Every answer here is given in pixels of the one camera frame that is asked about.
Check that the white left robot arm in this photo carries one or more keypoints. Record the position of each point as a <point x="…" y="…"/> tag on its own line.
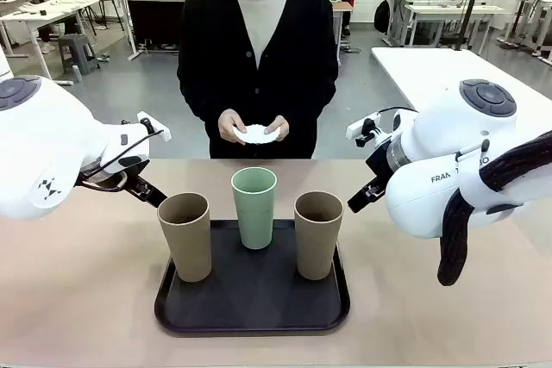
<point x="43" y="148"/>

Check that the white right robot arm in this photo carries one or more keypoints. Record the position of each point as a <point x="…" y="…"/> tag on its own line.
<point x="431" y="148"/>

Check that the person in black cardigan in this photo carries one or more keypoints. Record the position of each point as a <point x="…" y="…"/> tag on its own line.
<point x="215" y="62"/>

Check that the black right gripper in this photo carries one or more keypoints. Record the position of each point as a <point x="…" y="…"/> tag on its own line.
<point x="379" y="161"/>

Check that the black backpack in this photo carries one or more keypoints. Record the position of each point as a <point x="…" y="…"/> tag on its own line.
<point x="381" y="16"/>

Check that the person's left hand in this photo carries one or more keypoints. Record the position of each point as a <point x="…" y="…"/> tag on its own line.
<point x="282" y="121"/>

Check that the small bottle on floor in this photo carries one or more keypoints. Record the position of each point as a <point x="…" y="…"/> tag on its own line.
<point x="77" y="73"/>

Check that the grey plastic stool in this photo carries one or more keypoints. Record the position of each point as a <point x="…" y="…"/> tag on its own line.
<point x="77" y="51"/>

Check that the person's right forearm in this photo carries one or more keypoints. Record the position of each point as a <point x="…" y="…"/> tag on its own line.
<point x="194" y="101"/>

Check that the white t-shirt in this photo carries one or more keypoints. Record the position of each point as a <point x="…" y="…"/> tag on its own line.
<point x="263" y="10"/>

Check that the black plastic tray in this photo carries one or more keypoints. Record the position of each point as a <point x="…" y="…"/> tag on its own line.
<point x="254" y="299"/>

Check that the black tripod stand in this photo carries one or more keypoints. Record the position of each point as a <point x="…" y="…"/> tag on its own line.
<point x="472" y="1"/>

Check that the brown tall cup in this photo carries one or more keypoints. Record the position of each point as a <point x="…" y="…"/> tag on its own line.
<point x="185" y="238"/>
<point x="317" y="243"/>

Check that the person's left forearm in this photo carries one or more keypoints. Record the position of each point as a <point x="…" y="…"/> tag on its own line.
<point x="317" y="101"/>

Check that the white desk with items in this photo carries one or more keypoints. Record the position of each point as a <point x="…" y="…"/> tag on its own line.
<point x="47" y="10"/>

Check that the desk with black panel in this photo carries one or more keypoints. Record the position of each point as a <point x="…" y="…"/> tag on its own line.
<point x="155" y="19"/>

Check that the green tall cup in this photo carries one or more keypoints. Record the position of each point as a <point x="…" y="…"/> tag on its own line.
<point x="254" y="217"/>

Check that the small brown-top table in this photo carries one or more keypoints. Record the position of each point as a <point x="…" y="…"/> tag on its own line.
<point x="343" y="6"/>

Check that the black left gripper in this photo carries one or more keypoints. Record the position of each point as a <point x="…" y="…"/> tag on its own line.
<point x="133" y="179"/>

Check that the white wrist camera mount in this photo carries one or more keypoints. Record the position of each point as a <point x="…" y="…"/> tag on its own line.
<point x="166" y="135"/>
<point x="353" y="129"/>

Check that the person's right hand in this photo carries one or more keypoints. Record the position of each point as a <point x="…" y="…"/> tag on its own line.
<point x="227" y="124"/>

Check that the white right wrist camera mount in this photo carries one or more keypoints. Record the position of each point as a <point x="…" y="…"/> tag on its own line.
<point x="353" y="129"/>

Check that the long white desk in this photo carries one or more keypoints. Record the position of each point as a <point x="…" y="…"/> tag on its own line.
<point x="453" y="9"/>

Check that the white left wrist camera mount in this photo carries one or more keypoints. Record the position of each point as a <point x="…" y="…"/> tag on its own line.
<point x="166" y="135"/>

